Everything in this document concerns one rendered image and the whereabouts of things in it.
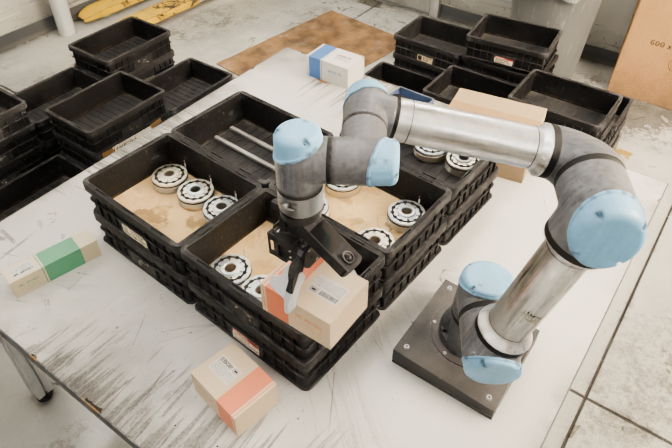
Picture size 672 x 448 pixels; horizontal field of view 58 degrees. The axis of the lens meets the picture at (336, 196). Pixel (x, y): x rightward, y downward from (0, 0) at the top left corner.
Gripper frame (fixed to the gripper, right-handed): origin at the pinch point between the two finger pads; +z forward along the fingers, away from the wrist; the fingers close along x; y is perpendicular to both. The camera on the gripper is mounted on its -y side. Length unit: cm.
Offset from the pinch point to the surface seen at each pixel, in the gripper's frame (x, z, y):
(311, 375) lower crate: -1.8, 33.7, 3.5
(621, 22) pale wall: -334, 81, 18
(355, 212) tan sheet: -46, 27, 22
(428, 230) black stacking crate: -50, 25, 1
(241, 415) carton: 15.0, 32.8, 9.3
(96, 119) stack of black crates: -60, 60, 166
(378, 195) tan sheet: -56, 27, 21
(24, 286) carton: 20, 36, 83
